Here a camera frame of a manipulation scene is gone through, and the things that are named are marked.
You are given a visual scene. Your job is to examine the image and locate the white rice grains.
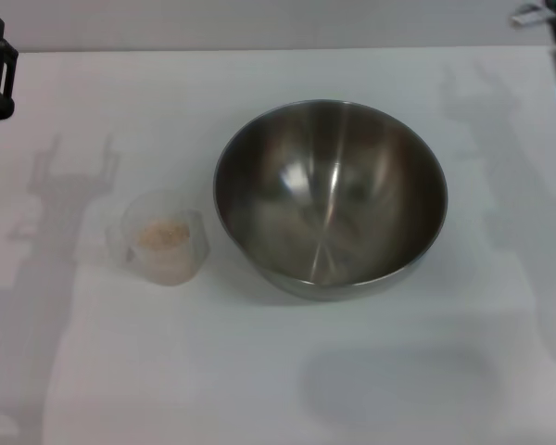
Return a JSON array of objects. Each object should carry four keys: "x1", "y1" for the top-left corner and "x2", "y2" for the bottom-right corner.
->
[{"x1": 132, "y1": 220, "x2": 198, "y2": 285}]

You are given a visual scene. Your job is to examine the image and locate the clear plastic measuring cup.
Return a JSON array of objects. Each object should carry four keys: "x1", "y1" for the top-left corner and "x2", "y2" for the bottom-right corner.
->
[{"x1": 105, "y1": 189, "x2": 211, "y2": 288}]

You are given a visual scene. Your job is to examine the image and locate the stainless steel mixing bowl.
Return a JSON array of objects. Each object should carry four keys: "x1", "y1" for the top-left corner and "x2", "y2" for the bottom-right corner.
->
[{"x1": 212, "y1": 98, "x2": 449, "y2": 303}]

